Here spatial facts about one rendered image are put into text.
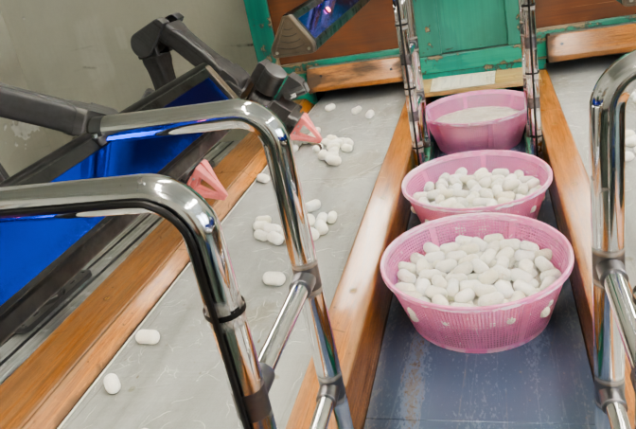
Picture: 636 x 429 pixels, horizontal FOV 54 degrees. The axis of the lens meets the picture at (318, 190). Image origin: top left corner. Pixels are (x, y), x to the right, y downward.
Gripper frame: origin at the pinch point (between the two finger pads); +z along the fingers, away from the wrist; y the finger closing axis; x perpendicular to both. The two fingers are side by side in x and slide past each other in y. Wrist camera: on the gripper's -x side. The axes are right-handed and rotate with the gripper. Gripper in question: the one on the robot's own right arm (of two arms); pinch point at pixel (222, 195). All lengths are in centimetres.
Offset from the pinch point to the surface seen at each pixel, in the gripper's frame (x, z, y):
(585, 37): -51, 54, 79
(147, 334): 3.6, 4.3, -35.0
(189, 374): -0.7, 12.3, -40.9
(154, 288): 7.8, 0.3, -22.0
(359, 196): -9.5, 22.3, 11.1
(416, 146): -19.1, 27.8, 26.6
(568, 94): -39, 56, 64
